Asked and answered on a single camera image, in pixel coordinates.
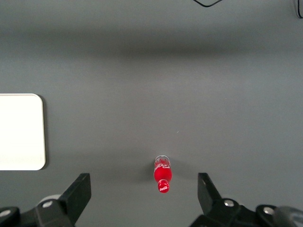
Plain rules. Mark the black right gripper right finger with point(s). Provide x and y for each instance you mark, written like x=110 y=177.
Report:
x=208 y=196

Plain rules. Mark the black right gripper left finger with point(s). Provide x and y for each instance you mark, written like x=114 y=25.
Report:
x=75 y=196

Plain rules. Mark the pale pink plastic tray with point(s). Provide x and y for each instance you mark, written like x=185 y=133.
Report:
x=21 y=132

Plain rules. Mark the red cola bottle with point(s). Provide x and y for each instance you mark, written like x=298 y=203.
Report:
x=163 y=173

